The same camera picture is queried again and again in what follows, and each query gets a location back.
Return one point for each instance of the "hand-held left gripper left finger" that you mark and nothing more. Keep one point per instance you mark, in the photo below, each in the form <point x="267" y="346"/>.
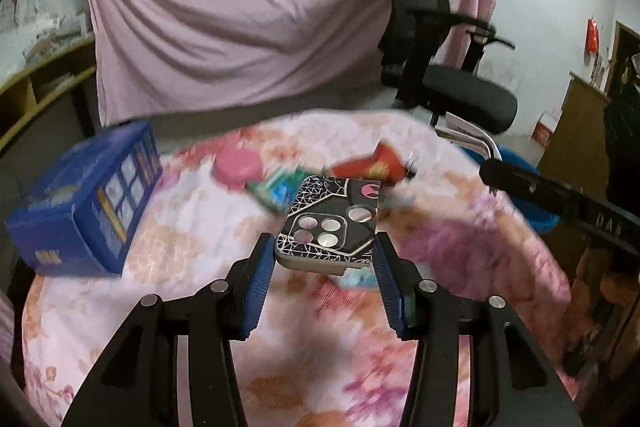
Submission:
<point x="257" y="277"/>

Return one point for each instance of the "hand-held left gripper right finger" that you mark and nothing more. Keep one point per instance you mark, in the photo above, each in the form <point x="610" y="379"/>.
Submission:
<point x="387" y="282"/>

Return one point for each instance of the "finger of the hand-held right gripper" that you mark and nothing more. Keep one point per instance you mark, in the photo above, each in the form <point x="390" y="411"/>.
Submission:
<point x="525" y="184"/>

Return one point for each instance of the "blue plastic bucket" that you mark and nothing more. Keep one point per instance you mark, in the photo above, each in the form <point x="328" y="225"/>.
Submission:
<point x="520" y="159"/>

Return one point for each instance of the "black patterned phone case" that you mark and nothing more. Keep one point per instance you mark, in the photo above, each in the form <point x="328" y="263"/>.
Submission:
<point x="325" y="207"/>

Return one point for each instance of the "small teal packet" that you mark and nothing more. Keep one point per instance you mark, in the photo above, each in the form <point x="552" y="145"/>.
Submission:
<point x="360" y="279"/>

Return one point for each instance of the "floral tablecloth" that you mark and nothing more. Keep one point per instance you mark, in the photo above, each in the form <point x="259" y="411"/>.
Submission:
<point x="200" y="232"/>

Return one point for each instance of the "wooden cabinet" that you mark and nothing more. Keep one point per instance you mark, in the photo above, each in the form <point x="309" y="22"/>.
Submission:
<point x="575" y="122"/>

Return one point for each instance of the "teal snack packet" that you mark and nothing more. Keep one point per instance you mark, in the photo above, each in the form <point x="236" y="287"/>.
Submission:
<point x="275" y="192"/>

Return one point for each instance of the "black mesh office chair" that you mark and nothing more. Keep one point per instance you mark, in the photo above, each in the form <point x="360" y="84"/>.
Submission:
<point x="465" y="97"/>

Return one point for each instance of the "pink round lid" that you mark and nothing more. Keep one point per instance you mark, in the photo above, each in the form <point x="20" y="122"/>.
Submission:
<point x="237" y="164"/>

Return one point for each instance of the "red snack packet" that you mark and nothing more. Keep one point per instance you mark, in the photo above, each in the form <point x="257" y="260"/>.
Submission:
<point x="370" y="164"/>

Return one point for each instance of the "red hanging ornament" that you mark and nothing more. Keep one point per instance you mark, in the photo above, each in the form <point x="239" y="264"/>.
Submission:
<point x="593" y="37"/>

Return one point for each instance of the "blue cardboard box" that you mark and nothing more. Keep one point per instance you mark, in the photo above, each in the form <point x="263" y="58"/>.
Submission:
<point x="85" y="207"/>

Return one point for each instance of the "pink hanging sheet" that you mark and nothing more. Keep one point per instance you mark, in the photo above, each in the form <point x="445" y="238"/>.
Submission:
<point x="240" y="17"/>

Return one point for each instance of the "wooden shelf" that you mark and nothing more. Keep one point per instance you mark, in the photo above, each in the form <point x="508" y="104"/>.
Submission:
<point x="45" y="82"/>

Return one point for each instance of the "small red wall paper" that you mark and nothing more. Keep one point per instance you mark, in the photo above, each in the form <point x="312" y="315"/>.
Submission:
<point x="541" y="133"/>

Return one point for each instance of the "chrome chair frame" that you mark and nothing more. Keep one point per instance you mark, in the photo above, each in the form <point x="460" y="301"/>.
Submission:
<point x="475" y="137"/>

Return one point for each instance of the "wooden door frame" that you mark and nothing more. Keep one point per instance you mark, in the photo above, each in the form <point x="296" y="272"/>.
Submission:
<point x="622" y="52"/>

